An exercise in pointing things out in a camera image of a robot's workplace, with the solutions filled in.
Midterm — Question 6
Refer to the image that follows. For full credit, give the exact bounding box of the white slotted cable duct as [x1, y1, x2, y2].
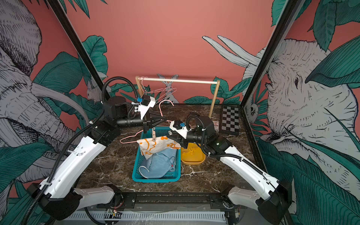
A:
[64, 210, 227, 223]

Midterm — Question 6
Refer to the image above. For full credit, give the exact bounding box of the checkerboard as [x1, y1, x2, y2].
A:
[219, 105, 240, 136]

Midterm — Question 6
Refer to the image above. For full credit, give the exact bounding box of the teal plastic basket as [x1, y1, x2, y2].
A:
[132, 127, 182, 183]

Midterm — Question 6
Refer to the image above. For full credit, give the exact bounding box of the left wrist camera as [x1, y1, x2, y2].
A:
[131, 94, 156, 119]

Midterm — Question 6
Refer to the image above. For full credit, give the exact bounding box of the small white red box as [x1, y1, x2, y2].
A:
[213, 121, 219, 132]

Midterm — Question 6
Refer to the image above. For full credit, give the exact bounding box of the white clothespin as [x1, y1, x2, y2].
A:
[152, 127, 156, 142]

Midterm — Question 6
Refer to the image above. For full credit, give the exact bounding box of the wooden clothes rack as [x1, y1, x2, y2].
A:
[135, 75, 221, 119]

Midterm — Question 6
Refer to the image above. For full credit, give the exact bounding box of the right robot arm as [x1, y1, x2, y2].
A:
[168, 114, 292, 225]

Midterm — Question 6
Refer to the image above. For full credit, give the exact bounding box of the cream orange towel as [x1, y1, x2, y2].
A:
[137, 136, 181, 159]

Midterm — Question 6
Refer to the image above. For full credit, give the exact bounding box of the pink wire hanger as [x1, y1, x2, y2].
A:
[139, 77, 149, 94]

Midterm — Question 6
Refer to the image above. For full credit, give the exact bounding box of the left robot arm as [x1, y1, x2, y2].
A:
[21, 76, 166, 225]

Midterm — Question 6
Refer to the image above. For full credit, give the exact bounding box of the dark blue towel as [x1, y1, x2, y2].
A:
[138, 148, 178, 179]

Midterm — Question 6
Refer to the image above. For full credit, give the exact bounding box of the yellow plastic tray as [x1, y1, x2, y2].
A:
[181, 143, 206, 165]

